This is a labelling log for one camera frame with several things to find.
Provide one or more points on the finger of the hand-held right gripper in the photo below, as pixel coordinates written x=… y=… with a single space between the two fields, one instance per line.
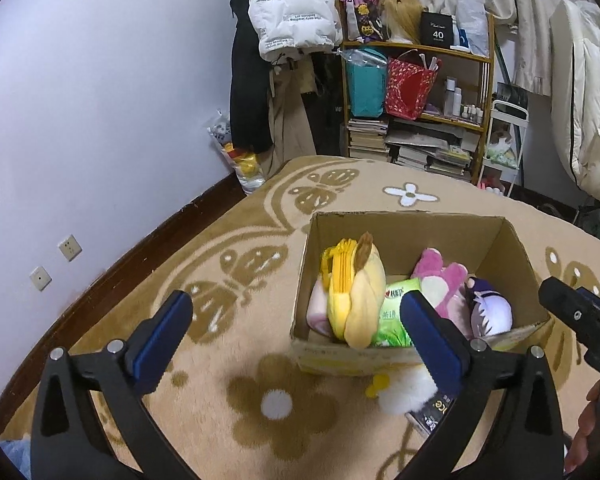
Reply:
x=575 y=315
x=592 y=299

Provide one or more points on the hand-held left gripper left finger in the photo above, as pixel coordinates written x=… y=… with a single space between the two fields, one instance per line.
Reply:
x=159 y=342

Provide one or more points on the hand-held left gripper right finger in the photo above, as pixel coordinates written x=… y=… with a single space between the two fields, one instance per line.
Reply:
x=430 y=345

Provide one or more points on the green tissue pack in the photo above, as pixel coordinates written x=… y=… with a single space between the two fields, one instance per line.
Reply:
x=392 y=320

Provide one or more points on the white fluffy plush charm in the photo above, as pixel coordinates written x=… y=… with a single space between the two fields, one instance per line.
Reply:
x=405 y=392

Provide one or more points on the pink plush bear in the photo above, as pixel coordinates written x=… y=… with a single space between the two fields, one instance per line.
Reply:
x=440 y=285

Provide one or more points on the black printed pouch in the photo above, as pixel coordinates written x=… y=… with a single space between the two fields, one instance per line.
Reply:
x=430 y=412

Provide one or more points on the purple-haired plush doll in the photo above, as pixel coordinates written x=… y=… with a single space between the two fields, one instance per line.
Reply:
x=490 y=310

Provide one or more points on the yellow plush toy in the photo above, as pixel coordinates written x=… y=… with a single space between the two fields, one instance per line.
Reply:
x=360 y=305

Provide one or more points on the printed cardboard box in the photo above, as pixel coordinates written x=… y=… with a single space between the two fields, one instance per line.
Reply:
x=340 y=360

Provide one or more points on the person's right hand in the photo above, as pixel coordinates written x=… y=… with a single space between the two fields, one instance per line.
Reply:
x=587 y=425

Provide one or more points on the blue patterned clothing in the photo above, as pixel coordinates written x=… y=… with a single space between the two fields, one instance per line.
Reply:
x=15 y=460

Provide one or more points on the white quilted coat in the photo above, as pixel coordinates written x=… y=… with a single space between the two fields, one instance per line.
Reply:
x=590 y=110

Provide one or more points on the stack of books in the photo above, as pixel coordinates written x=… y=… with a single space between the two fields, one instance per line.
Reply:
x=420 y=150

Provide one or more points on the plastic bag with toys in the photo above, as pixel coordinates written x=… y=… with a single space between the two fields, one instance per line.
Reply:
x=240 y=160

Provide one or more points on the white trolley cart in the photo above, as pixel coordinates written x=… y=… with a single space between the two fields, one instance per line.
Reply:
x=510 y=107

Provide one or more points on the row of small bottles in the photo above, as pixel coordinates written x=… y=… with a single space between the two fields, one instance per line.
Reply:
x=472 y=112

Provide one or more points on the short white bottle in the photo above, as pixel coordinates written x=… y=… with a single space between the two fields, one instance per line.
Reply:
x=458 y=102

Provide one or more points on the tall white bottle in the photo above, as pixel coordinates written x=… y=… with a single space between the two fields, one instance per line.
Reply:
x=450 y=97

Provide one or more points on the beige hanging trousers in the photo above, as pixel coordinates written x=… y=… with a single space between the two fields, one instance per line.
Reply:
x=290 y=125

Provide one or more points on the red gift bag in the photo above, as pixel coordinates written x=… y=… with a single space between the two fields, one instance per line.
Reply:
x=407 y=90

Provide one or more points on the dark hanging clothes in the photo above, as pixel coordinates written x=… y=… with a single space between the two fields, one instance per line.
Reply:
x=327 y=105

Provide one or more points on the black hanging coat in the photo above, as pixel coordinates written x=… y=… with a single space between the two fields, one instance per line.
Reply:
x=247 y=95

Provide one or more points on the teal bag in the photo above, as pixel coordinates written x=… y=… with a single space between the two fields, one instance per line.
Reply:
x=365 y=85

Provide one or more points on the wooden shelf rack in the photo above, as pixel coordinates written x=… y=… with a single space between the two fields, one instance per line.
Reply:
x=415 y=49

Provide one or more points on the clear plastic bag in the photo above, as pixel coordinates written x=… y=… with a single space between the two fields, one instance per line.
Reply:
x=472 y=20

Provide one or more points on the black box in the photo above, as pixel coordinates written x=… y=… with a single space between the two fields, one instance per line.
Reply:
x=436 y=30

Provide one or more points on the blonde wig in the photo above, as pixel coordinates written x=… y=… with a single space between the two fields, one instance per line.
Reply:
x=402 y=15

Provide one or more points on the purple patterned bag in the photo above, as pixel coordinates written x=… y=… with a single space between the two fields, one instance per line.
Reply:
x=362 y=12

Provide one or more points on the white puffer jacket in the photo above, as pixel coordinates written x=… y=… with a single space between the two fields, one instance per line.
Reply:
x=295 y=10

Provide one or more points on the white wall socket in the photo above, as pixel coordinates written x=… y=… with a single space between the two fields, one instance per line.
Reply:
x=69 y=247

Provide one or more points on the white wall plate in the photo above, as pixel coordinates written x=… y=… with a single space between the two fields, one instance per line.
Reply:
x=40 y=278

